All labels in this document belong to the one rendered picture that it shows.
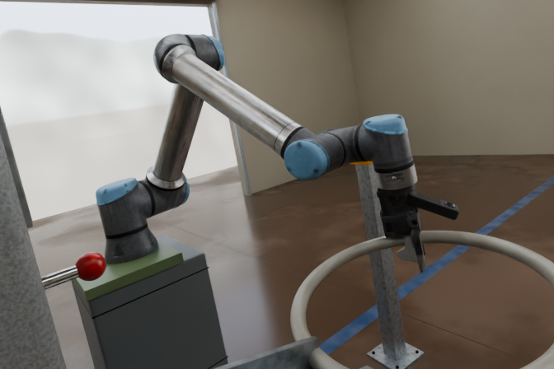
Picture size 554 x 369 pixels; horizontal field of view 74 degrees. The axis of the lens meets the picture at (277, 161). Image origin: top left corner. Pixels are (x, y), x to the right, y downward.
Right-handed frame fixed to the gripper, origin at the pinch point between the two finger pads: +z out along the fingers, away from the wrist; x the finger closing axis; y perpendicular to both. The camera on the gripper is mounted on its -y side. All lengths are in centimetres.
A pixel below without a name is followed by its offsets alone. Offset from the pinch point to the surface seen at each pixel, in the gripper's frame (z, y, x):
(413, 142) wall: 107, 30, -643
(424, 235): -7.3, -1.5, 1.2
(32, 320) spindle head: -39, 17, 75
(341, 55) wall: -88, 134, -696
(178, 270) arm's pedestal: 1, 81, -7
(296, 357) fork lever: -8.7, 17.7, 42.9
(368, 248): -6.9, 11.6, 4.7
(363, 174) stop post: -2, 25, -79
